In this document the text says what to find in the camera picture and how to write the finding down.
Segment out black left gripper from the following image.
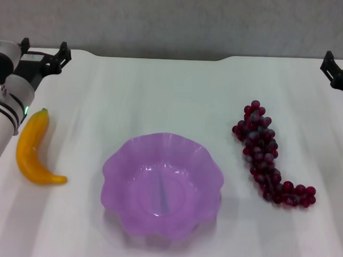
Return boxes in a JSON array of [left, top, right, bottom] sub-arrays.
[[12, 37, 73, 94]]

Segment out yellow plastic banana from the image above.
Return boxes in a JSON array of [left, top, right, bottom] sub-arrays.
[[14, 106, 72, 186]]

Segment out purple wavy plastic bowl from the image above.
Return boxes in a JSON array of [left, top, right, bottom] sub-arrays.
[[98, 128, 227, 250]]

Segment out dark red grape bunch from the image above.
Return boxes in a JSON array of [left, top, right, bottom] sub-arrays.
[[228, 98, 321, 210]]

